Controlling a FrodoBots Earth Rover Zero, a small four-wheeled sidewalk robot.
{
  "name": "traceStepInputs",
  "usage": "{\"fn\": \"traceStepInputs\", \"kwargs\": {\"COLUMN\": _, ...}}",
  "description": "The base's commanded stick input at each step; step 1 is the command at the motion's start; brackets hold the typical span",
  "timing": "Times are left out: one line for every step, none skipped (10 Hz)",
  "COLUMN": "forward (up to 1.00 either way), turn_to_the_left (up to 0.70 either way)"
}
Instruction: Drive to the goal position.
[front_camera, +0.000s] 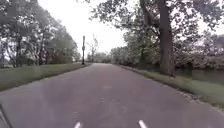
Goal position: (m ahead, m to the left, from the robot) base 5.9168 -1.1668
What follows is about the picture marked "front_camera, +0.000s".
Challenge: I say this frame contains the row of trees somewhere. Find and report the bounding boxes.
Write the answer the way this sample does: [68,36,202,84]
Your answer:
[0,0,82,69]

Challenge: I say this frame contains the trees and bushes along water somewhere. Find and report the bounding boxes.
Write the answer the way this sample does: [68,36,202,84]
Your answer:
[109,29,224,72]

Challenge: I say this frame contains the robot's own part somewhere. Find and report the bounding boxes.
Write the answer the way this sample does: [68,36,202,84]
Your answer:
[137,119,148,128]
[73,121,83,128]

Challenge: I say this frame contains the dark water canal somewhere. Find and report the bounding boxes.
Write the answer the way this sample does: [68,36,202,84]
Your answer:
[175,67,224,86]

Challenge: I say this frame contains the large thick-trunked tree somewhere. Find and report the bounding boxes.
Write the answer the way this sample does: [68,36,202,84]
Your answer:
[78,0,224,78]

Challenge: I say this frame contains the bare tree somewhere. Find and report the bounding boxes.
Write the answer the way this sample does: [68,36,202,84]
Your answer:
[87,33,101,64]

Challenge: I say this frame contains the dark pole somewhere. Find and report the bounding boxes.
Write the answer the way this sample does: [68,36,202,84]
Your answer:
[81,35,86,66]

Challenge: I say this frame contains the grass verge beside water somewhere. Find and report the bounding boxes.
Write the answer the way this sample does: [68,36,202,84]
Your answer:
[116,64,224,108]

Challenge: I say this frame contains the grass strip with tree row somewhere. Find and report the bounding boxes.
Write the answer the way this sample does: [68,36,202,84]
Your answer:
[0,62,92,92]

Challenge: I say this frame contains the grey asphalt path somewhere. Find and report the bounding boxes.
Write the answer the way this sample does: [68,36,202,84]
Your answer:
[0,62,224,128]

